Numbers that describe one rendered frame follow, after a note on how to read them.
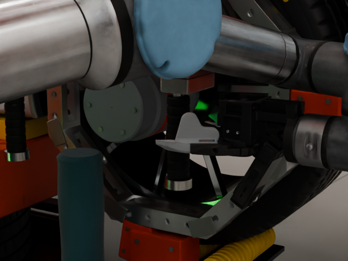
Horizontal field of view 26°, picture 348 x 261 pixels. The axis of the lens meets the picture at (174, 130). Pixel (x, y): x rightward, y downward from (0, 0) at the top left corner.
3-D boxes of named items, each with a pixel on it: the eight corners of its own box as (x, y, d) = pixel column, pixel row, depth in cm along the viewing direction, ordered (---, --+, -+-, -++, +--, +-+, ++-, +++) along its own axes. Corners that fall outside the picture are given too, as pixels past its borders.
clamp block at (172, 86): (215, 87, 121) (216, 54, 120) (187, 96, 114) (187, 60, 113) (188, 84, 124) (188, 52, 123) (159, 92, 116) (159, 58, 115)
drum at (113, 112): (204, 128, 147) (205, 56, 143) (145, 151, 129) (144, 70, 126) (144, 120, 154) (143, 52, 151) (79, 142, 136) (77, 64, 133)
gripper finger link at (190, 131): (155, 110, 110) (217, 109, 111) (155, 149, 112) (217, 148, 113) (156, 114, 107) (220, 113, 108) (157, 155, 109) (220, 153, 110)
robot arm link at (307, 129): (337, 162, 109) (317, 175, 102) (307, 158, 112) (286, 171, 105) (339, 111, 108) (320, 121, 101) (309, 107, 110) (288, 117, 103)
